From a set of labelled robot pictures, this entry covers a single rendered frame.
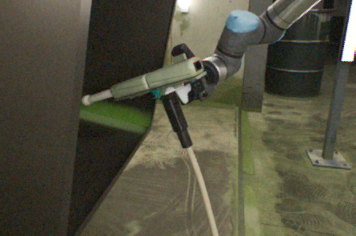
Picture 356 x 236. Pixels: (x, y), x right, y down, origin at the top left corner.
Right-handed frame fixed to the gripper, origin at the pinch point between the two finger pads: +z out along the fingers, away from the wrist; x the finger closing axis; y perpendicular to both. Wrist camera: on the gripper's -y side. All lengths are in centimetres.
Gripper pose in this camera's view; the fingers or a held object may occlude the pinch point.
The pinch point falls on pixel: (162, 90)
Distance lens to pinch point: 70.6
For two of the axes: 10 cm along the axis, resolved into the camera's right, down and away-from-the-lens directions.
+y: 3.6, 9.2, 1.5
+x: -7.2, 1.7, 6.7
